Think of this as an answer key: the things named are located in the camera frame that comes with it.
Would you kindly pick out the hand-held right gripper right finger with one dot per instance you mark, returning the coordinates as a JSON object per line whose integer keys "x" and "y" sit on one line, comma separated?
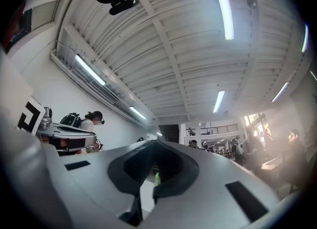
{"x": 210, "y": 198}

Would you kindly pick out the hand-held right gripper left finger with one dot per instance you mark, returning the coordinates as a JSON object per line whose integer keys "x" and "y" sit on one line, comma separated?
{"x": 99, "y": 186}

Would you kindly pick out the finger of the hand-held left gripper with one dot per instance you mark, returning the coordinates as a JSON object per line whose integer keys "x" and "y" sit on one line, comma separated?
{"x": 74, "y": 135}

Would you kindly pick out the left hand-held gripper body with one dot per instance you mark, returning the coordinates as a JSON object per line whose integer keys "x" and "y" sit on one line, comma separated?
{"x": 29, "y": 116}

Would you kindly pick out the black backpack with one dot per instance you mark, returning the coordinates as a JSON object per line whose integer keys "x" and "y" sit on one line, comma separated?
{"x": 70, "y": 120}

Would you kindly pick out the green bottle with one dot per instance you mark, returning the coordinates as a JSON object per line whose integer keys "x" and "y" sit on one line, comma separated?
{"x": 157, "y": 179}

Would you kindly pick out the balcony railing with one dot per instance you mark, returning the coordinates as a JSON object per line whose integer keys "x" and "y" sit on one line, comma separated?
{"x": 218, "y": 129}

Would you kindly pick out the ceiling tube lights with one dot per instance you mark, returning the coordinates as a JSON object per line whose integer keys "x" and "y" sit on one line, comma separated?
{"x": 223, "y": 7}

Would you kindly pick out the dark wall poster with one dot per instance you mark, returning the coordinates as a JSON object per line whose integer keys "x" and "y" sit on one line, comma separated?
{"x": 17, "y": 27}

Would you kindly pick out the black head camera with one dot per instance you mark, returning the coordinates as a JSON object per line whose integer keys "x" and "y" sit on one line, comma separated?
{"x": 123, "y": 6}

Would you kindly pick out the dome security camera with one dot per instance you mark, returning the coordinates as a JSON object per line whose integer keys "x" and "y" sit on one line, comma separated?
{"x": 251, "y": 2}

